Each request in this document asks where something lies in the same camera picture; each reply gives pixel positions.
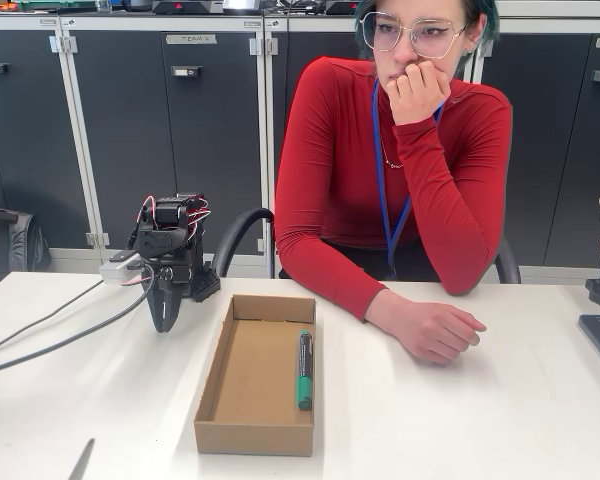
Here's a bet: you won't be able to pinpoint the green and black marker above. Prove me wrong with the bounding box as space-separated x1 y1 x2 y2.
294 328 315 412

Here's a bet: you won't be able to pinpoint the person's right forearm red sleeve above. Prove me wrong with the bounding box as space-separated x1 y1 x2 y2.
274 234 389 324

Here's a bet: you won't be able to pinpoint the person's left forearm red sleeve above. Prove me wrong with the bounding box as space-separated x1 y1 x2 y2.
392 99 504 296

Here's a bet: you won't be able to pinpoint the person in red sweater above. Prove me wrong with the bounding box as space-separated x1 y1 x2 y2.
274 0 514 296

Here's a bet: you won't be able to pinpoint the person's right hand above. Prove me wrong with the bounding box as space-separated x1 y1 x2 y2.
365 288 488 366

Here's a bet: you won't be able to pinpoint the person's left hand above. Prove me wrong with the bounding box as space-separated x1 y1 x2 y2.
385 58 452 127

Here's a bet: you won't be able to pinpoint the black office chair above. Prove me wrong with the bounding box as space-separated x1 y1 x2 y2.
212 207 522 285

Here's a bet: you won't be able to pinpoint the brown cardboard box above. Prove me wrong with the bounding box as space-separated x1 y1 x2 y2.
193 293 317 458

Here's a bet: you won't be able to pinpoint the dark grey cabinet door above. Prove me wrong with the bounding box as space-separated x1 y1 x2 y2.
72 30 266 256
0 29 94 274
544 34 600 269
269 30 376 211
479 32 594 269

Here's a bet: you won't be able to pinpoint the black backpack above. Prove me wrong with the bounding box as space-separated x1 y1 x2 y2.
0 205 53 274

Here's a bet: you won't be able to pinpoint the green storage box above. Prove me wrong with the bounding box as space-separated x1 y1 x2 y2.
17 0 99 12

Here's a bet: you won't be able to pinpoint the gold-rimmed glasses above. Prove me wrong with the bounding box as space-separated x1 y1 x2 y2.
358 12 469 59

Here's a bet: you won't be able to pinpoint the white gripper camera box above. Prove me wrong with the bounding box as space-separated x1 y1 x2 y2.
98 251 144 286

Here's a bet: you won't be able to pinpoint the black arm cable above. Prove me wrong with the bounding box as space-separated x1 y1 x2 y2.
0 279 105 355

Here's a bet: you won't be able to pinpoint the black camera cable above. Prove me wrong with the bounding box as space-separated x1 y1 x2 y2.
0 262 156 376

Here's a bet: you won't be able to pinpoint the blue lanyard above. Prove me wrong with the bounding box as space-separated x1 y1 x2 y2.
372 79 446 281

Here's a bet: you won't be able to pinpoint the thin gold necklace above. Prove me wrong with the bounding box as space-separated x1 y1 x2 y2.
379 137 405 170

